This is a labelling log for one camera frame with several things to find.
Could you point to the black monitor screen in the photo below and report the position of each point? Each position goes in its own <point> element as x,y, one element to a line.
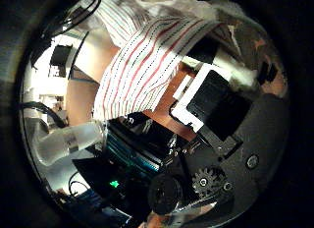
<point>60,56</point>

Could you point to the dark equipment rack teal lights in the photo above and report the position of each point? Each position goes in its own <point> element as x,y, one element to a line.
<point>137,146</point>

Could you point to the white red striped cloth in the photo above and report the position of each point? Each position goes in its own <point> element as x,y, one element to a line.
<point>144,64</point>

